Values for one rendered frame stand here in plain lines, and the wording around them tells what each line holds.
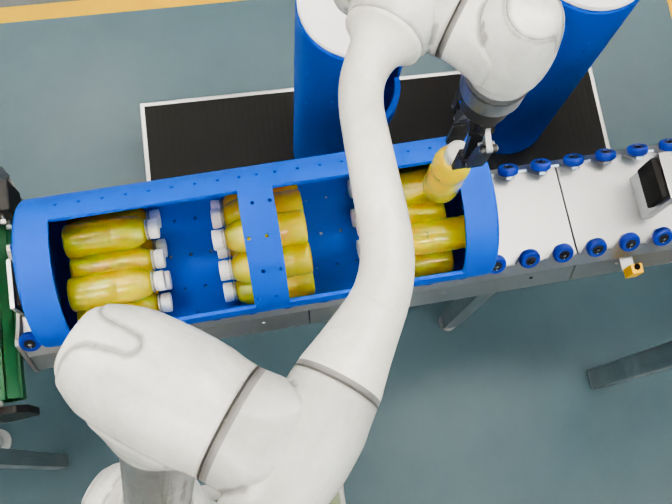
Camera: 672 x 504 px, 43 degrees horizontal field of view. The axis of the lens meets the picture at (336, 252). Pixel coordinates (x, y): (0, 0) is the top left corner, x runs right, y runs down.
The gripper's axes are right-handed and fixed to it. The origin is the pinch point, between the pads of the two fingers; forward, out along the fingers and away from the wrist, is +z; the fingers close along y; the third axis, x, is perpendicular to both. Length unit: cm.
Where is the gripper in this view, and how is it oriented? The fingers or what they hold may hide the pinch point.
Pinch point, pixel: (461, 145)
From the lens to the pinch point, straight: 139.0
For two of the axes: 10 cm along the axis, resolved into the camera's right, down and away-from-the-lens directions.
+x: -9.8, 1.6, -1.0
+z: -0.5, 2.6, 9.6
